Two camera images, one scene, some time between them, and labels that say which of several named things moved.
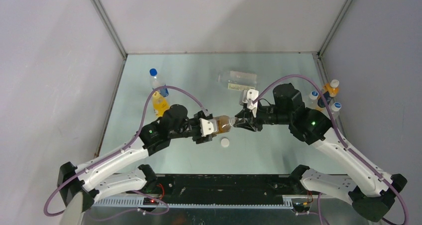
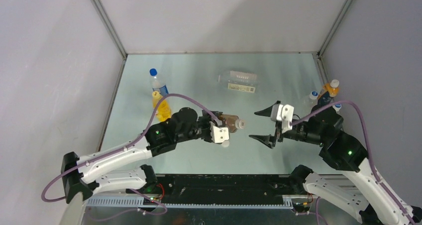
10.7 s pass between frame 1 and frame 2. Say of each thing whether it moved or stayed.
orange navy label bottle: stayed
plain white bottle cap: stayed
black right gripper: moved
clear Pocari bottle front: stayed
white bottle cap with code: moved
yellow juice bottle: stayed
